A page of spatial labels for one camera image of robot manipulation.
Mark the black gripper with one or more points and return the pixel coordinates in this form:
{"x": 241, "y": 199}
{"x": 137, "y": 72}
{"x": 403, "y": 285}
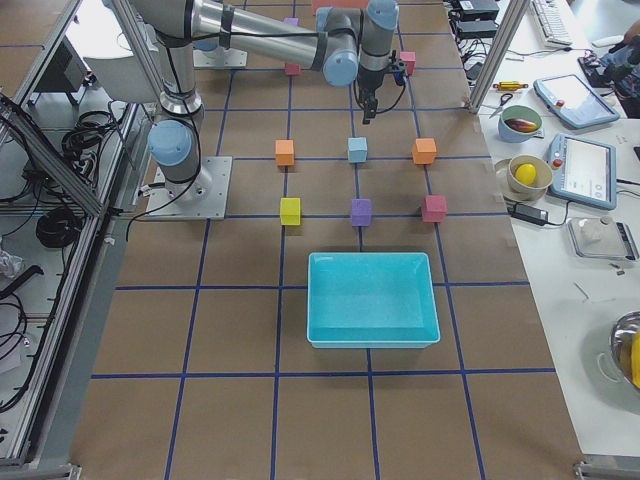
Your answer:
{"x": 370, "y": 80}

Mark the light blue foam block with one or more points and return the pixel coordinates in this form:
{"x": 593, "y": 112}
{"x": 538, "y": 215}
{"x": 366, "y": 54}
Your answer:
{"x": 357, "y": 150}

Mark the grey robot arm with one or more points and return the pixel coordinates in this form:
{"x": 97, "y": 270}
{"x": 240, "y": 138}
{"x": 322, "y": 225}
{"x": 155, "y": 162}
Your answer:
{"x": 350, "y": 47}

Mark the pink foam block left-far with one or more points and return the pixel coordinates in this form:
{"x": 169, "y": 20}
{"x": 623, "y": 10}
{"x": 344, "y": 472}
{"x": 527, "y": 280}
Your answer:
{"x": 408, "y": 58}

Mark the orange foam block far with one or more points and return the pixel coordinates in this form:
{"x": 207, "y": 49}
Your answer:
{"x": 424, "y": 151}

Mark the orange foam block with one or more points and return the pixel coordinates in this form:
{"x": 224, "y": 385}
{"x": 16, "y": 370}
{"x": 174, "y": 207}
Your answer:
{"x": 284, "y": 152}
{"x": 424, "y": 151}

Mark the pink foam block left-near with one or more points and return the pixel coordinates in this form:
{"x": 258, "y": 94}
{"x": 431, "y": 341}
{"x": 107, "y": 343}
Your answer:
{"x": 291, "y": 69}

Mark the orange foam block near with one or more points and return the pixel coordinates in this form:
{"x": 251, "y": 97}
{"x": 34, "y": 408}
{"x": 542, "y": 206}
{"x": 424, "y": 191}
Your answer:
{"x": 284, "y": 152}

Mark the yellow foam block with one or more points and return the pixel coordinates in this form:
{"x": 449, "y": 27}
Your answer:
{"x": 290, "y": 211}

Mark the scissors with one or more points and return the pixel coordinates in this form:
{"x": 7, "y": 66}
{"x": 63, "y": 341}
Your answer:
{"x": 504, "y": 99}

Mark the green bowl with fruit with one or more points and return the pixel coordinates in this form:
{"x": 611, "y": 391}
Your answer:
{"x": 518, "y": 124}

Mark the yellow lemon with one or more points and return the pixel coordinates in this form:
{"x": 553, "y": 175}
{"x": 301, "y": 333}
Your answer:
{"x": 526, "y": 174}

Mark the beige bowl with lemon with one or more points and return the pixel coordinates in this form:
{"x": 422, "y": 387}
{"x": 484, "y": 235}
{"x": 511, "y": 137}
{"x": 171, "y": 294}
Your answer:
{"x": 543, "y": 180}

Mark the black power adapter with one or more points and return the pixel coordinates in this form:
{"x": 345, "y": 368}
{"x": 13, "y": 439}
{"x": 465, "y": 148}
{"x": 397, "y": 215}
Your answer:
{"x": 528, "y": 214}

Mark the teal plastic bin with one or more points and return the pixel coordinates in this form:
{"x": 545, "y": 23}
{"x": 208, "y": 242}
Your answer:
{"x": 379, "y": 300}

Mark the teach pendant far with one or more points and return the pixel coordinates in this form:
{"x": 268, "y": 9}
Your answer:
{"x": 574, "y": 102}

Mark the teach pendant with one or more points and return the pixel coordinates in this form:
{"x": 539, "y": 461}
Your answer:
{"x": 584, "y": 171}
{"x": 574, "y": 102}

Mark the white keyboard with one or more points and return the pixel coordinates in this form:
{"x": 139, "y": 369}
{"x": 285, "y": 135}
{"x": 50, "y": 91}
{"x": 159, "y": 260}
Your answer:
{"x": 549, "y": 23}

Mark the teach pendant near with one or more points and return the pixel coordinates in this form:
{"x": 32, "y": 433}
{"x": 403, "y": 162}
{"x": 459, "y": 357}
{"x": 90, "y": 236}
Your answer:
{"x": 584, "y": 171}

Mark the kitchen scale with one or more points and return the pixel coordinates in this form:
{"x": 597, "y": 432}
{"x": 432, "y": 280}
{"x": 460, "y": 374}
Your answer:
{"x": 602, "y": 238}

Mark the steel bowl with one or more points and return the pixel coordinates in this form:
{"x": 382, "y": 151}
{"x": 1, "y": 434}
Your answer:
{"x": 624, "y": 345}

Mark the yellow screwdriver handle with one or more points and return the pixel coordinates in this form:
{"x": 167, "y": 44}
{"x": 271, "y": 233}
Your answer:
{"x": 510, "y": 86}

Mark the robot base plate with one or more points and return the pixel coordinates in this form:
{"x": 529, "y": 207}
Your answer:
{"x": 220, "y": 59}
{"x": 205, "y": 199}

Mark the aluminium frame post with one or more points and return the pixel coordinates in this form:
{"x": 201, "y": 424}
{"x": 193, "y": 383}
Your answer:
{"x": 511, "y": 20}

